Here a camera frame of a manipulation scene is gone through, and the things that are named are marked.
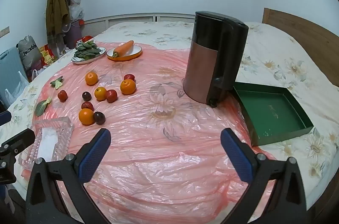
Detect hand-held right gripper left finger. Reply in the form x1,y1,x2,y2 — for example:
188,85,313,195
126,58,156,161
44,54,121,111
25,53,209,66
26,128,112,224

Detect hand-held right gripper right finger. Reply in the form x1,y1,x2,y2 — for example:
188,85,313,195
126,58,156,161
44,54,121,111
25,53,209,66
220,128,315,224

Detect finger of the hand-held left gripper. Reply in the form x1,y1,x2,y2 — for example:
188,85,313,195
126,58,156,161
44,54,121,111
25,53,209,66
0,111,12,126
0,128,36,158

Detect orange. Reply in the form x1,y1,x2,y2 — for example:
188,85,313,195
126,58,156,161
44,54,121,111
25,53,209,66
94,87,107,101
120,79,136,95
78,108,95,126
85,72,99,86

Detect green box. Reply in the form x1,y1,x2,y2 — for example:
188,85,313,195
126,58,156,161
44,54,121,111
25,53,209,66
232,82,314,147

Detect white tissue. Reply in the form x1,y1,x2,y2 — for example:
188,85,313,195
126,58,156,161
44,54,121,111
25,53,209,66
34,127,60,161

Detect white plastic bag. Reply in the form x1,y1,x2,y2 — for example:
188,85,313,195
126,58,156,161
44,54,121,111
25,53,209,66
32,68,49,82
5,72,31,105

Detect bok choy piece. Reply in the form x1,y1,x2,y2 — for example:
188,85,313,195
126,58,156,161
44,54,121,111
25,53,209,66
35,97,52,117
50,76,64,89

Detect clear plastic tray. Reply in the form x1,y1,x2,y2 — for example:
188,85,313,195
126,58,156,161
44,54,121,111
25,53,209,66
18,117,74,169

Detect blue suitcase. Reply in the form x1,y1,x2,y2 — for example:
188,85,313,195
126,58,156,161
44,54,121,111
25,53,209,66
0,47,29,105

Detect pink plastic sheet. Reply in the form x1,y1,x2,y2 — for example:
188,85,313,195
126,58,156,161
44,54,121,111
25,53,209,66
22,41,277,224

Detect grey printed bag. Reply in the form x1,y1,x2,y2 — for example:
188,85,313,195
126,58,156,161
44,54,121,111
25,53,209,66
16,36,43,71

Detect red and yellow boxes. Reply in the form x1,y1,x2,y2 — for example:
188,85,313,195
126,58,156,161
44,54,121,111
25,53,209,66
39,44,60,67

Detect white striped plate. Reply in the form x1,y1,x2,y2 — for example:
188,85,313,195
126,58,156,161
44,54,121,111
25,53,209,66
71,47,107,65

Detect black and copper kettle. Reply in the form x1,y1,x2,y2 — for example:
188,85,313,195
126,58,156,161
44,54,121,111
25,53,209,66
183,11,249,108

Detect pile of green leaves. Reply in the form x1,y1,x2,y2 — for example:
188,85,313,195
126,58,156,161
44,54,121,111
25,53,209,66
74,40,102,60

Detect orange rimmed plate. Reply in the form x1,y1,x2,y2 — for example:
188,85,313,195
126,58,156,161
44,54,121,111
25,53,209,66
107,44,143,62

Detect carrot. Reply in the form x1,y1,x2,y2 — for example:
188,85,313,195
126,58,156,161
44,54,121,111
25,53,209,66
112,40,135,58

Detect purple bin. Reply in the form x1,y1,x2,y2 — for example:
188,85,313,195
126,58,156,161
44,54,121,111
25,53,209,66
62,19,82,49

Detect olive green coat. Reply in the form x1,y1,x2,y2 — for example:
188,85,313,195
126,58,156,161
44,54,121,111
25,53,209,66
46,0,71,36

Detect clear plastic bags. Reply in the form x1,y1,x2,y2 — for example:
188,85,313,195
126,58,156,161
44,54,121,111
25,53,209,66
67,0,85,21

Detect white slatted radiator cover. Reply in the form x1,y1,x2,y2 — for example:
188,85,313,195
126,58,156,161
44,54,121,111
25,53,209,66
79,13,196,38

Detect wooden headboard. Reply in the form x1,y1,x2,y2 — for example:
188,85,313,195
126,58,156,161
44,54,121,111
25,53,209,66
262,7,339,97

